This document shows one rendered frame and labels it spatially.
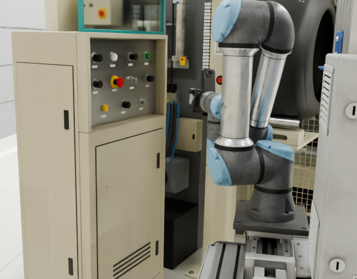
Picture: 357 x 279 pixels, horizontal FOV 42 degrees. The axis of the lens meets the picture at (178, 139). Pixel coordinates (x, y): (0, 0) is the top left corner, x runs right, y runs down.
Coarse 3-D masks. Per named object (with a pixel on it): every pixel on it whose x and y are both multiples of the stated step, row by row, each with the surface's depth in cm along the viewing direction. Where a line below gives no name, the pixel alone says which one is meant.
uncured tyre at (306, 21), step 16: (256, 0) 203; (272, 0) 196; (288, 0) 192; (320, 0) 193; (304, 16) 185; (320, 16) 191; (304, 32) 184; (320, 32) 231; (304, 48) 184; (320, 48) 234; (256, 64) 193; (288, 64) 186; (304, 64) 186; (320, 64) 235; (288, 80) 188; (304, 80) 189; (320, 80) 234; (288, 96) 193; (304, 96) 193; (320, 96) 219; (272, 112) 207; (288, 112) 202; (304, 112) 201
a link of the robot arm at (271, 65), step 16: (288, 16) 129; (272, 32) 128; (288, 32) 130; (272, 48) 133; (288, 48) 133; (272, 64) 136; (256, 80) 143; (272, 80) 139; (256, 96) 144; (272, 96) 143; (256, 112) 146; (256, 128) 149
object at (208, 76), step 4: (204, 72) 164; (208, 72) 164; (212, 72) 164; (204, 76) 163; (208, 76) 164; (212, 76) 164; (204, 80) 162; (208, 80) 163; (212, 80) 164; (204, 84) 162; (208, 84) 163; (212, 84) 163; (204, 88) 161; (208, 88) 162; (212, 88) 163
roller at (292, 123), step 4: (272, 116) 208; (276, 116) 208; (280, 116) 207; (272, 120) 208; (276, 120) 207; (280, 120) 206; (284, 120) 205; (288, 120) 204; (292, 120) 203; (296, 120) 202; (300, 120) 202; (272, 124) 208; (276, 124) 207; (280, 124) 206; (284, 124) 205; (288, 124) 204; (292, 124) 203; (296, 124) 202; (300, 124) 202
